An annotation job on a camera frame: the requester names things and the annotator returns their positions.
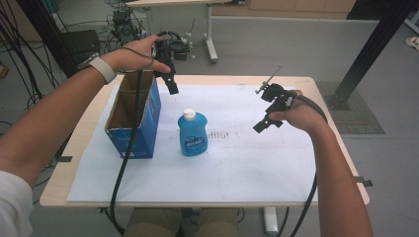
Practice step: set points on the black case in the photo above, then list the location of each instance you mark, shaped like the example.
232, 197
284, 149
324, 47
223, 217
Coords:
80, 44

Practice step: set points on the white background desk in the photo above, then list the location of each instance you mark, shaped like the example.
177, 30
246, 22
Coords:
210, 36

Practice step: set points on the person's left hand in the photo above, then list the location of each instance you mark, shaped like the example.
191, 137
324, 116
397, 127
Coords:
130, 56

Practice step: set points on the black table clip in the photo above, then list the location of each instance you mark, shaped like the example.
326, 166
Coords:
64, 158
364, 181

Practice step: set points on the blue bottle with white cap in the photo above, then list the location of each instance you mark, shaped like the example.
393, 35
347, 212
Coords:
192, 135

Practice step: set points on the grey floor mat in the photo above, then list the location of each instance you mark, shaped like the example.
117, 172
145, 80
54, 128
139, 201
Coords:
359, 113

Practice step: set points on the person's right hand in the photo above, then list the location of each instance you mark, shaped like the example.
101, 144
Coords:
298, 115

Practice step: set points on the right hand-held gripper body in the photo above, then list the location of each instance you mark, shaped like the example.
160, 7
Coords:
276, 95

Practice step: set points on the person's legs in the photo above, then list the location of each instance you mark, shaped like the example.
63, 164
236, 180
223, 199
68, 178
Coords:
210, 223

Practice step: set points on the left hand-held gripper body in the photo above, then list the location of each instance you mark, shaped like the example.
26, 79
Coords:
166, 49

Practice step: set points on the blue cardboard box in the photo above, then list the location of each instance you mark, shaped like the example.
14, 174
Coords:
145, 131

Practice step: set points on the black metal post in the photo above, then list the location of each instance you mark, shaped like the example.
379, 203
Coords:
46, 33
372, 46

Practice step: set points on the white table leg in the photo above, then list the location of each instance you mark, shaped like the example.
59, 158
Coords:
270, 220

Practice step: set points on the white sleeve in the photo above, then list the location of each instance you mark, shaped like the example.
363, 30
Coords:
13, 207

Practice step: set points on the white paper sheet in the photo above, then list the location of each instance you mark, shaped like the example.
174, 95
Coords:
230, 164

